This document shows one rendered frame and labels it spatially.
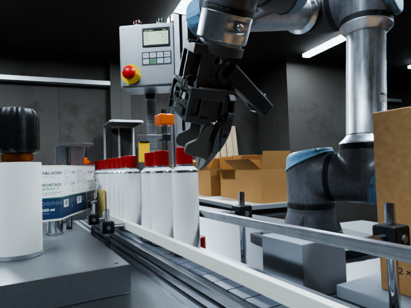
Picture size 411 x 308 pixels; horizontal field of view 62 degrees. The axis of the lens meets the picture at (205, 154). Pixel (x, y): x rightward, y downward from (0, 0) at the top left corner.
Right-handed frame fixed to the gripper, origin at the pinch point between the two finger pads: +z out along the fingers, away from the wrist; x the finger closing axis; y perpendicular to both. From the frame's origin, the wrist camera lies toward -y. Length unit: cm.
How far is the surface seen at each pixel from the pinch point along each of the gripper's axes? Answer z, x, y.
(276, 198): 92, -110, -137
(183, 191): 7.5, -2.4, 1.5
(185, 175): 4.7, -3.7, 1.0
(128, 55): -6, -55, -1
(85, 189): 39, -54, 8
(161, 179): 11.0, -12.8, 1.4
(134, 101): 144, -468, -142
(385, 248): -7.3, 31.9, -2.6
